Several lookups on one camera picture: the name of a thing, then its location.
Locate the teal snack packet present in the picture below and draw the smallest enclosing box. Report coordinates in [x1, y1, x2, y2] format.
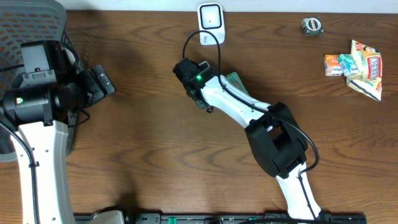
[226, 72, 248, 95]

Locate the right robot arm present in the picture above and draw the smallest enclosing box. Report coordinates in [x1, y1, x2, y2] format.
[173, 58, 322, 220]

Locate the orange small snack packet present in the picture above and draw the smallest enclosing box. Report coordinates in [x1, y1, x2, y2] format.
[323, 55, 343, 77]

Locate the small teal tissue pack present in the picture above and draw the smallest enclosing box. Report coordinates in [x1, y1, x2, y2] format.
[338, 54, 359, 77]

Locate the large white snack bag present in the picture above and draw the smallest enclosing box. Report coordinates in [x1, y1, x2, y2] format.
[346, 40, 382, 102]

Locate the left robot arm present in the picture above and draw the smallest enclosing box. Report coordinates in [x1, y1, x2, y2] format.
[1, 40, 125, 223]

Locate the grey plastic mesh basket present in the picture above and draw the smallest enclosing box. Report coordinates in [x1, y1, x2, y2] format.
[0, 0, 85, 163]

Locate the white barcode scanner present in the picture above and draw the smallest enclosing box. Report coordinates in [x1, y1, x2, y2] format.
[197, 2, 226, 44]

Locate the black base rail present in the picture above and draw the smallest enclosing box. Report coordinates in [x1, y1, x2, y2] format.
[74, 212, 368, 224]

